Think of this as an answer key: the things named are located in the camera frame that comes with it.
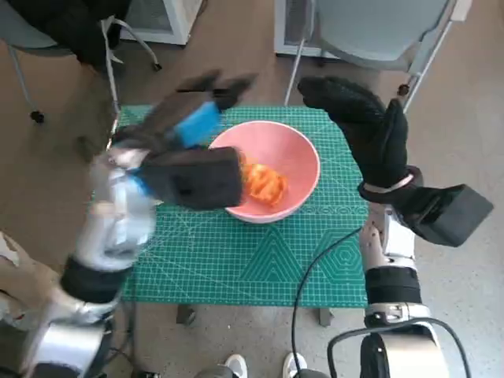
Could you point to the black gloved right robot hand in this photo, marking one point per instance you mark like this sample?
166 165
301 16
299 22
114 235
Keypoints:
378 138

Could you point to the black jacket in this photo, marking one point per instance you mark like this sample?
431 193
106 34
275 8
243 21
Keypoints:
71 23

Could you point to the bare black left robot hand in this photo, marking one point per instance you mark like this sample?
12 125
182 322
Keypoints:
193 122

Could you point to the white shoe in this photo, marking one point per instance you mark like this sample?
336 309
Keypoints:
236 366
294 364

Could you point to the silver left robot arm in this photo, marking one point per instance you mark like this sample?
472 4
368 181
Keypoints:
114 228

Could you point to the grey mesh chair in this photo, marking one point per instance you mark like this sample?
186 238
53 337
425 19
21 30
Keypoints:
374 27

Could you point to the rectangular braided toy bread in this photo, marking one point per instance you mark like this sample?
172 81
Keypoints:
267 185

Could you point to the dark table leg bracket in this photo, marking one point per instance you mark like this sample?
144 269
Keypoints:
326 316
186 315

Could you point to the white mesh-front cabinet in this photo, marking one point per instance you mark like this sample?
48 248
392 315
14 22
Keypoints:
165 15

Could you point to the pink bowl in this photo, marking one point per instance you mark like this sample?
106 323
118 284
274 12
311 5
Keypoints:
291 149

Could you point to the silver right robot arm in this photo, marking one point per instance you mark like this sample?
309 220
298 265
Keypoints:
397 240

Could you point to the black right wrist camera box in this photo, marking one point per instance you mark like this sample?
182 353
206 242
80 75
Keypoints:
449 214

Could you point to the white furniture panel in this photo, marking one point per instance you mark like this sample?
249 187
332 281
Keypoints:
464 8

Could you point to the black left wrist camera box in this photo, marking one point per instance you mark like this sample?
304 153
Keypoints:
193 177

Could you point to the grey chair with metal legs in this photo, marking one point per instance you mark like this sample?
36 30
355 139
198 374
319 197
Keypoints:
19 27

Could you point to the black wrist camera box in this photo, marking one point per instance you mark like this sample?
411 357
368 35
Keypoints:
193 177
449 214

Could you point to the green cutting mat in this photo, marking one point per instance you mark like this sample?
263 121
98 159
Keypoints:
236 260

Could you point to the white cabinet with vent grille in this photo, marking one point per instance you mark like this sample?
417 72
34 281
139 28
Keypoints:
289 21

